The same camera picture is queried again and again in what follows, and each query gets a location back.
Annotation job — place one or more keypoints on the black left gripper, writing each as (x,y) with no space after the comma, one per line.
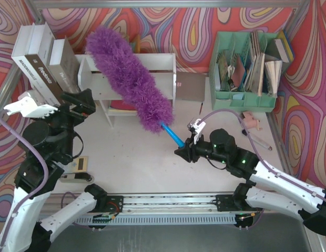
(74,108)

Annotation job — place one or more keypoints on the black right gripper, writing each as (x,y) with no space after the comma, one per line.
(191,151)

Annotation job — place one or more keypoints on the purple fluffy duster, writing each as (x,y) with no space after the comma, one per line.
(128,77)

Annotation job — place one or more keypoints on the small yellow book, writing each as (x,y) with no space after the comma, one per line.
(80,164)

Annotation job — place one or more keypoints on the white black stapler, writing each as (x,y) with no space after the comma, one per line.
(77,178)

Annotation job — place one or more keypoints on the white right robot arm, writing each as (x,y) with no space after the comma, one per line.
(265,186)

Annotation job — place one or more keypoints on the white wooden bookshelf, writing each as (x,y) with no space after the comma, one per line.
(161,66)

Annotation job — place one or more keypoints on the taupe Lonely City book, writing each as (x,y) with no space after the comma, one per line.
(64,66)

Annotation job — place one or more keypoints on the white marker pen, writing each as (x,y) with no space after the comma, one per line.
(257,140)

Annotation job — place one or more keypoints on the grey notebook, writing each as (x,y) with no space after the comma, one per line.
(190,86)

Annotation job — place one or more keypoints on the pink pig figurine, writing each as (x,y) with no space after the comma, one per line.
(250,121)

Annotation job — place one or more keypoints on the books behind shelf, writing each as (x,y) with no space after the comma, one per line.
(134,43)

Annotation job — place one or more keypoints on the brown Fredonia book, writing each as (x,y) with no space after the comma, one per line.
(39,55)

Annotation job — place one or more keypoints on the white Mademoiselle book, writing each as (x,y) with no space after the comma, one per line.
(20,53)

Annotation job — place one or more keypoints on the green file organizer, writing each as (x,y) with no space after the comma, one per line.
(242,76)

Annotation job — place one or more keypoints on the grey book in organizer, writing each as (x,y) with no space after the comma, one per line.
(280,47)

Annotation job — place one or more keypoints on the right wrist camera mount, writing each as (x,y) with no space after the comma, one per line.
(196,127)

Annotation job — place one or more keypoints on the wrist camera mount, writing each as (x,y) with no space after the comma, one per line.
(196,127)
(31,104)

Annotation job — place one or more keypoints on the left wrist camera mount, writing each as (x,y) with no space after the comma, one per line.
(31,104)

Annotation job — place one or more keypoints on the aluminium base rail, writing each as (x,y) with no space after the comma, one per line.
(169,209)

